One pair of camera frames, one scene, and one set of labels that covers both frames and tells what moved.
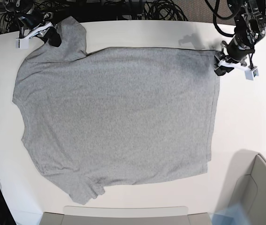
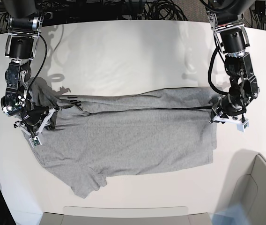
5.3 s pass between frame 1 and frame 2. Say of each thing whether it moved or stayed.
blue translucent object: stayed
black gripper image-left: moved
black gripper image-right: moved
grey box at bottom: stayed
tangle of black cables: stayed
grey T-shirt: moved
